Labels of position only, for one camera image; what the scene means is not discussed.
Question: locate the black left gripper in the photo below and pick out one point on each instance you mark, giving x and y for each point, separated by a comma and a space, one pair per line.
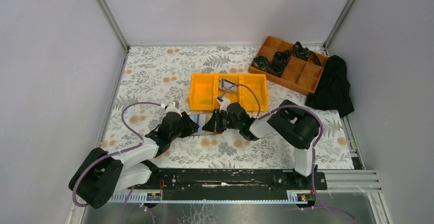
185, 124

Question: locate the black cloth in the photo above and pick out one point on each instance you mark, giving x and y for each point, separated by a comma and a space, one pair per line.
333, 89

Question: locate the loose dark floral tie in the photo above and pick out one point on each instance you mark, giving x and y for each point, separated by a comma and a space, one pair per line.
300, 52

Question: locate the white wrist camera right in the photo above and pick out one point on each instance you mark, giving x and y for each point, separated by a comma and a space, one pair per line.
224, 102

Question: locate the yellow plastic bin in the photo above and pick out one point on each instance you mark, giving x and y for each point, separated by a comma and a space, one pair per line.
227, 94
259, 95
202, 91

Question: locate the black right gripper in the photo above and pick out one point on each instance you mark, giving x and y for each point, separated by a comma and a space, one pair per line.
219, 120

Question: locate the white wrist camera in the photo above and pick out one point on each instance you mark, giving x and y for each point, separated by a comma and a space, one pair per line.
171, 107
224, 102

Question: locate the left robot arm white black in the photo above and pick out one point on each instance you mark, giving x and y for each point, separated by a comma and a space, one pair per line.
102, 173

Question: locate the wooden compartment tray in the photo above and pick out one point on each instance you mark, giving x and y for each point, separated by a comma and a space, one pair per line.
299, 75

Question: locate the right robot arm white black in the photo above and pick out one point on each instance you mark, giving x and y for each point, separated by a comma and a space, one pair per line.
300, 127

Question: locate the brown leather card holder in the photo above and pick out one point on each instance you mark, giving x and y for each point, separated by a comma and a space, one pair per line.
201, 120

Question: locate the rolled tie green yellow pattern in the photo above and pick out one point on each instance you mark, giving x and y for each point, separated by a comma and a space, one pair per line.
260, 62

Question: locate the rolled tie dark brown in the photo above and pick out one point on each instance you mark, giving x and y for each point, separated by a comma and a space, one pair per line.
276, 68

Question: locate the rolled tie dark orange pattern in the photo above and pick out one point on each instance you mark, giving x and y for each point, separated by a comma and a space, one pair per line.
282, 56

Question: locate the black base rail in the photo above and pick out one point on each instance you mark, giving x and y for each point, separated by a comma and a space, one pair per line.
232, 184

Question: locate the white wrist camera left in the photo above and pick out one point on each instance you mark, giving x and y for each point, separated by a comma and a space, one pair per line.
171, 107

